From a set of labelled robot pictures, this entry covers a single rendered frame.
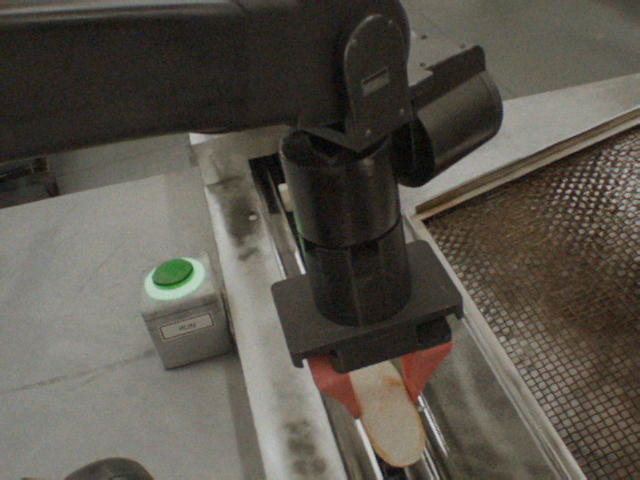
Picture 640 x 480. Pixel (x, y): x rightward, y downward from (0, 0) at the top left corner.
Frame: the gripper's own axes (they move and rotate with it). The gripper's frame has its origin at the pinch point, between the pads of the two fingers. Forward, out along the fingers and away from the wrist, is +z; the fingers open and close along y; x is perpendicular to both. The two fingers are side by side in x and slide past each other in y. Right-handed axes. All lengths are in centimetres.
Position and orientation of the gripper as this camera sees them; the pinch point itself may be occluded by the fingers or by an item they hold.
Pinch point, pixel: (381, 395)
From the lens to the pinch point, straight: 49.7
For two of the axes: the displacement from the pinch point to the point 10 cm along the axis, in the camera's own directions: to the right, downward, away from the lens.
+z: 1.7, 7.8, 6.0
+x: 2.4, 5.6, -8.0
